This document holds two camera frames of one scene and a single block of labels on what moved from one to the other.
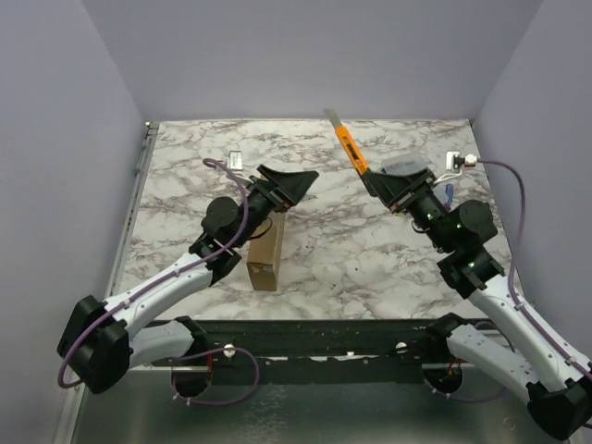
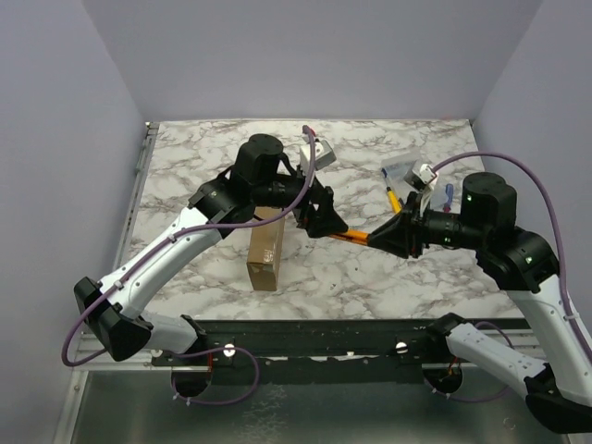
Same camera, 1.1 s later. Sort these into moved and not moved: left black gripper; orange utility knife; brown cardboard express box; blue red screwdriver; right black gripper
Moved: right black gripper; orange utility knife; left black gripper
Not moved: blue red screwdriver; brown cardboard express box
